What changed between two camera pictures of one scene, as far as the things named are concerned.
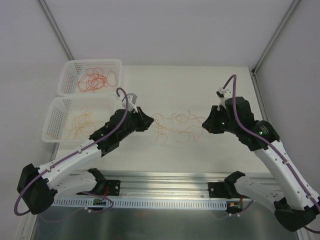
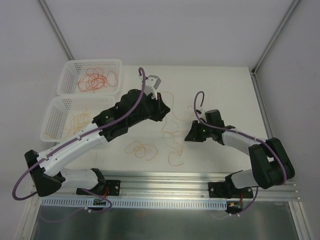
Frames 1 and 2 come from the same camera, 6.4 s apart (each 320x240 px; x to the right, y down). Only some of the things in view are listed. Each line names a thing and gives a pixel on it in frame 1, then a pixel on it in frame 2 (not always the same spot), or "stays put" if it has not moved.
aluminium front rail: [141, 186] stays put
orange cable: [94, 79] stays put
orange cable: [111, 78] stays put
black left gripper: [139, 118] → [155, 110]
